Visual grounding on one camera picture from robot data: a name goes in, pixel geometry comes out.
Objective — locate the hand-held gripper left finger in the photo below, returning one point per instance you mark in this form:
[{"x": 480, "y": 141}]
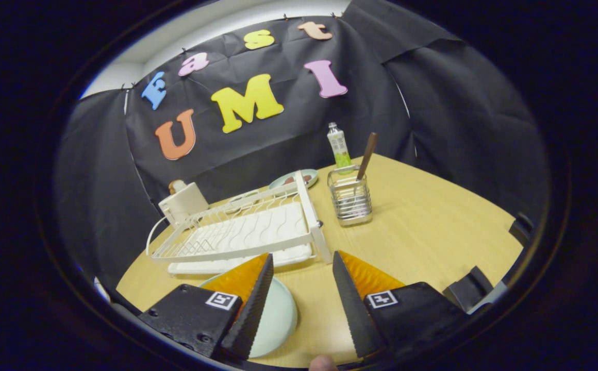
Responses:
[{"x": 250, "y": 324}]

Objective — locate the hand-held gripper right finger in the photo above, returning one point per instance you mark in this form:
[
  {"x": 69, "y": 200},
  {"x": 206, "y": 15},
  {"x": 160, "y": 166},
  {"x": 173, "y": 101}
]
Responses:
[{"x": 353, "y": 314}]

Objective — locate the pale green plate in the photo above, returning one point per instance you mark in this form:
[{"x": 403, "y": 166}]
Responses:
[{"x": 276, "y": 319}]

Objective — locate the pale plate with meat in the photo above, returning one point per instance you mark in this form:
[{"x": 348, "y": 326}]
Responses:
[{"x": 308, "y": 173}]

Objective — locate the white drip tray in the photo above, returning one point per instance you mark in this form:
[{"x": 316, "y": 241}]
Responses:
[{"x": 288, "y": 256}]

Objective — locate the black chair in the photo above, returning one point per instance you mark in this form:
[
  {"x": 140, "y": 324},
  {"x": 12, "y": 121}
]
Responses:
[
  {"x": 520, "y": 229},
  {"x": 466, "y": 288}
]

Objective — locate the white divided bean tray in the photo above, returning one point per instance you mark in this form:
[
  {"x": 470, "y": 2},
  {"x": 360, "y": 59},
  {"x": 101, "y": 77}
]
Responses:
[{"x": 242, "y": 197}]

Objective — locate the white toaster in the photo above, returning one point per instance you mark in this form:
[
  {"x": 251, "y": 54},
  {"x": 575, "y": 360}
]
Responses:
[{"x": 185, "y": 203}]

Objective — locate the toasted bread slice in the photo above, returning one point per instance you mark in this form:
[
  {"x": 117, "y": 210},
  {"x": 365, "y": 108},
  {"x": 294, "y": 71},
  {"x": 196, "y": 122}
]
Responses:
[{"x": 177, "y": 185}]

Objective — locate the green and white bottle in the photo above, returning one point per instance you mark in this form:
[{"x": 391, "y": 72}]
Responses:
[{"x": 337, "y": 147}]

